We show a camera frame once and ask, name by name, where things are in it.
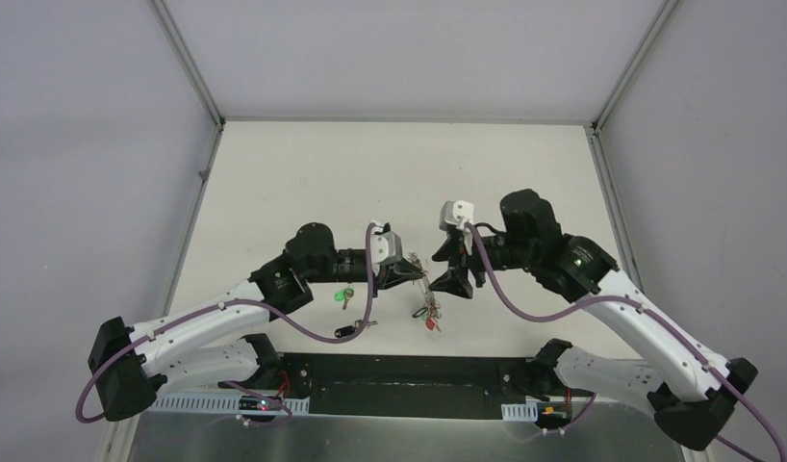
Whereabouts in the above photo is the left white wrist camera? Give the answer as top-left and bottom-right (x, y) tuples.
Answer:
(369, 221), (402, 266)

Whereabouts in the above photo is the aluminium frame rail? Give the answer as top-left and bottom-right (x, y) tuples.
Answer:
(120, 348), (696, 405)

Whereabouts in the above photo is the black tagged key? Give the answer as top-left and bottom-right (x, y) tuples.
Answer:
(334, 320), (378, 342)

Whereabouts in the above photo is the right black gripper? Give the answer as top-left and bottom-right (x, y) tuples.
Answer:
(428, 225), (536, 298)

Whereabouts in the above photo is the green tagged key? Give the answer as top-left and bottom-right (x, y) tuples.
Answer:
(334, 286), (355, 311)

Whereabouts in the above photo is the controller board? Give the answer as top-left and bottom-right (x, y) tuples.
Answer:
(239, 396), (283, 412)
(536, 402), (572, 430)

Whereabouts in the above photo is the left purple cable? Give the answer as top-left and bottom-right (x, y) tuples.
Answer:
(74, 221), (379, 424)

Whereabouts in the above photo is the left controller board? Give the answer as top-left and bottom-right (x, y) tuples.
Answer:
(239, 396), (283, 412)

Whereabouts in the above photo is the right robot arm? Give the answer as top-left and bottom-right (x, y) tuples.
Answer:
(430, 189), (758, 451)

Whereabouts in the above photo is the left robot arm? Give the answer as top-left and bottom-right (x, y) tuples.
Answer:
(75, 221), (424, 424)

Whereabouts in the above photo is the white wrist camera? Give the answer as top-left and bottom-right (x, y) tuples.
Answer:
(439, 200), (474, 231)
(369, 221), (402, 266)

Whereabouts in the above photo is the right controller board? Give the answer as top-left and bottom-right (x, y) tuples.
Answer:
(536, 402), (572, 430)

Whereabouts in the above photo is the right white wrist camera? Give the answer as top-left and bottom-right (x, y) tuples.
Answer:
(439, 200), (474, 231)

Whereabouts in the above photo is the large keyring with keys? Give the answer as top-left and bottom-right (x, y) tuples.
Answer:
(408, 252), (442, 333)

